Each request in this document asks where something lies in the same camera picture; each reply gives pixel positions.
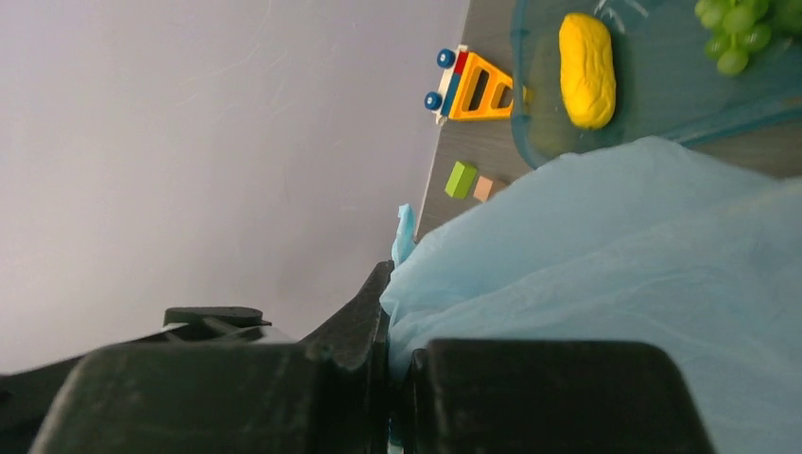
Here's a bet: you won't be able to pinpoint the tan wooden cube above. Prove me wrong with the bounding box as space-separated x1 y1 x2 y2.
473 175 507 202

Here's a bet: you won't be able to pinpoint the green toy block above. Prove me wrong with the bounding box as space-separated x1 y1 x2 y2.
445 161 478 200

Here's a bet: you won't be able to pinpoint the orange yellow toy truck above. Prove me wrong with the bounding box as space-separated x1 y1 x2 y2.
425 44 514 126

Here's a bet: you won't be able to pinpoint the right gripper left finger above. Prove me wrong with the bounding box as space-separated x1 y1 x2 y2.
1 261 393 453

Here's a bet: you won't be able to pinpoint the light blue plastic bag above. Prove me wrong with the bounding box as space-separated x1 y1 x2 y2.
380 137 801 453

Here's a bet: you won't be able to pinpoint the green fake grapes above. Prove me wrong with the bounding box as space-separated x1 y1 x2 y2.
694 0 801 77

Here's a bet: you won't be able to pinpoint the teal plastic fruit container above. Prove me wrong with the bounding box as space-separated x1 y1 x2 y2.
510 1 801 167

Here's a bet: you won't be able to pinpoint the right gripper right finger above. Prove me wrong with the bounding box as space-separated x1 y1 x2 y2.
400 339 713 453

